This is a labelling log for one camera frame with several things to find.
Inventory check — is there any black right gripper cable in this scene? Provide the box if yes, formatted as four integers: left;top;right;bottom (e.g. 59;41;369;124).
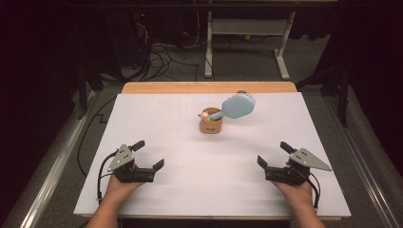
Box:
291;167;321;210

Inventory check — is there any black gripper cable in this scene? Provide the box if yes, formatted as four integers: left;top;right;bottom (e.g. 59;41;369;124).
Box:
291;167;321;210
96;150;119;205

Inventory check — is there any brown cup with small figure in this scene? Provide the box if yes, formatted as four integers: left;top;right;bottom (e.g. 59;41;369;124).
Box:
198;106;224;135

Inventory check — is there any black stand leg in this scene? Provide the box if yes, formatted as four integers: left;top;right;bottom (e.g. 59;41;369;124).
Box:
77;61;106;121
296;65;350;128

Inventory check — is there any white metal desk frame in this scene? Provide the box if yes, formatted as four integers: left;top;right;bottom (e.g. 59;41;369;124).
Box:
203;10;291;81

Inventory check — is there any long black floor cable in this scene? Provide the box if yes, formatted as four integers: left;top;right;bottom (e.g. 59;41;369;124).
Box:
76;96;118;178

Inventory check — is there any person's left hand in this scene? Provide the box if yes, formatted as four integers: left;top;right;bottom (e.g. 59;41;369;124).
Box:
104;172;144;207

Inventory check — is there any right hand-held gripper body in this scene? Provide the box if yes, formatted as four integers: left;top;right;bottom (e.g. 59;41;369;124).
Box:
264;147;333;186

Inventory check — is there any black computer tower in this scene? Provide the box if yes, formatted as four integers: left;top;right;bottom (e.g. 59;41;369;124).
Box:
106;9;150;69

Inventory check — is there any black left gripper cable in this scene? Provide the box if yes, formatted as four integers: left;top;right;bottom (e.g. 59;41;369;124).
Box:
96;150;119;205

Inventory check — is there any person's right hand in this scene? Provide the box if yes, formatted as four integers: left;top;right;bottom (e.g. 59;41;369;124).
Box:
271;180;316;209

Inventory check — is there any light blue hairbrush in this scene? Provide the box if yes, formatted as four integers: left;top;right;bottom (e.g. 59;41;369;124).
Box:
208;91;257;122

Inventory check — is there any tangle of floor cables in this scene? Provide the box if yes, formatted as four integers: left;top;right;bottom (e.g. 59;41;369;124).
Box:
136;41;202;82

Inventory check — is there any metal floor rail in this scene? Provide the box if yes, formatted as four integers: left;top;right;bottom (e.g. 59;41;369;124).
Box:
18;90;98;228
324;94;401;228

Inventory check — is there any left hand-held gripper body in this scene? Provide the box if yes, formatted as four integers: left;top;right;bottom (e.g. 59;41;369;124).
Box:
106;143;157;184

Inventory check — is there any wooden table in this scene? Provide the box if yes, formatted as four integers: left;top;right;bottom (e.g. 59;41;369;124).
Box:
80;81;342;221

